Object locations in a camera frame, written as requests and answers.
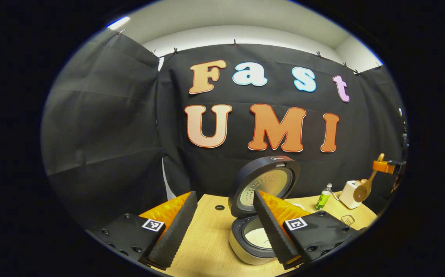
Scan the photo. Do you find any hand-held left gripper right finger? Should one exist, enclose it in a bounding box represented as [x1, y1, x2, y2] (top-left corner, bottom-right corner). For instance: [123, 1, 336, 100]
[253, 189, 358, 270]

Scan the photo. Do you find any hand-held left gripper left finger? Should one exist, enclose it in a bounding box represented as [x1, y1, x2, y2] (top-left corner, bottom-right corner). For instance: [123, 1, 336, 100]
[86, 191, 199, 270]

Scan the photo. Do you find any wooden spoon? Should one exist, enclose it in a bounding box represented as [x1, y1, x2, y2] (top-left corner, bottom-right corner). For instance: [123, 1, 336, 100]
[353, 153, 386, 204]

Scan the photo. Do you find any dark grey rice cooker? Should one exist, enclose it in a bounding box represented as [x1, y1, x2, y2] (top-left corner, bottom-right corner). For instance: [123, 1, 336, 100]
[228, 155, 301, 265]

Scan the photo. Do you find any white toaster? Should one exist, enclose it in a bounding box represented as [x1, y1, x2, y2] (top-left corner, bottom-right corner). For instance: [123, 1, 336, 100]
[338, 180, 363, 210]

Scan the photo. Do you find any green label plastic bottle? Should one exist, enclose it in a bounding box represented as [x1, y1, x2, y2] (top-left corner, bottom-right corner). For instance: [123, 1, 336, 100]
[315, 183, 333, 211]

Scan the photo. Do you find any black backdrop cloth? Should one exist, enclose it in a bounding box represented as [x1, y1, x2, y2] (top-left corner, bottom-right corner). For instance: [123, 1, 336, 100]
[41, 30, 408, 231]

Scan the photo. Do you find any row of black cloth clips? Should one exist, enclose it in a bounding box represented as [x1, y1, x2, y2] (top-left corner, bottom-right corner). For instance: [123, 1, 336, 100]
[118, 29, 383, 76]

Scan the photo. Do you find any ceiling light panel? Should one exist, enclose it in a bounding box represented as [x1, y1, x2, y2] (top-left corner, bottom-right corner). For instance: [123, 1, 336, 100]
[106, 16, 131, 31]

